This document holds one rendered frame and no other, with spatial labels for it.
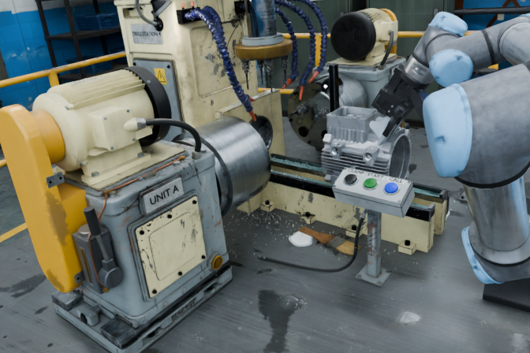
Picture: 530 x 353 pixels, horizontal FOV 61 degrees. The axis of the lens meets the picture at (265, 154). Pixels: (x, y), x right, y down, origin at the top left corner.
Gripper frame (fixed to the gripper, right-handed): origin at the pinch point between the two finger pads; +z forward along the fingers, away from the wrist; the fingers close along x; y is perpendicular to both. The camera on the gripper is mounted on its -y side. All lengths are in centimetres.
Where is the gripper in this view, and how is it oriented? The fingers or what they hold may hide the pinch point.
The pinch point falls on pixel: (383, 143)
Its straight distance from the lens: 124.0
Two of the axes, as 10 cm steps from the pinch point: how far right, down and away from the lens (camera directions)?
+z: -3.2, 7.2, 6.2
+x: -6.1, 3.4, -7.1
